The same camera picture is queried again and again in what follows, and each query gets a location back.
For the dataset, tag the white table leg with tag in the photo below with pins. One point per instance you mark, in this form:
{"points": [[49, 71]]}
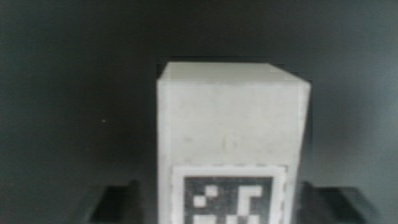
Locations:
{"points": [[231, 120]]}

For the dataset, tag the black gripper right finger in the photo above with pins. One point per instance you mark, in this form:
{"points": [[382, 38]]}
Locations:
{"points": [[334, 205]]}

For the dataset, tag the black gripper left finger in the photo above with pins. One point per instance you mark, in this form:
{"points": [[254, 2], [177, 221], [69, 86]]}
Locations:
{"points": [[117, 208]]}

